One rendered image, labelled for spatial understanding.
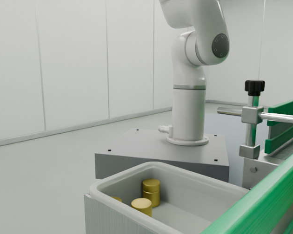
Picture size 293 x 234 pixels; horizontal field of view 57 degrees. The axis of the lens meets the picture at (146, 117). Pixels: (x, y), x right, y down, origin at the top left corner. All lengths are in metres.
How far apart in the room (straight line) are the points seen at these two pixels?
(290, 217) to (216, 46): 0.51
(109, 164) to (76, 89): 3.68
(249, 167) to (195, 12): 0.38
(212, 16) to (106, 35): 4.06
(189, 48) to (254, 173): 0.38
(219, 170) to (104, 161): 0.27
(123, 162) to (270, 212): 0.51
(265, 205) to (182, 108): 0.61
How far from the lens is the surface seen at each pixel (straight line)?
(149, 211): 0.45
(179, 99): 0.76
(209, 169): 0.63
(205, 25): 0.69
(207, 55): 0.70
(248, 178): 0.49
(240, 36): 7.02
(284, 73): 6.64
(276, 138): 0.52
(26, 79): 3.96
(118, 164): 0.67
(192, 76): 0.76
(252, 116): 0.45
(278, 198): 0.20
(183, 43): 0.75
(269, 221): 0.19
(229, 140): 1.06
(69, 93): 4.27
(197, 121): 0.77
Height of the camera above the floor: 1.04
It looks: 11 degrees down
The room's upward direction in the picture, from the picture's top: straight up
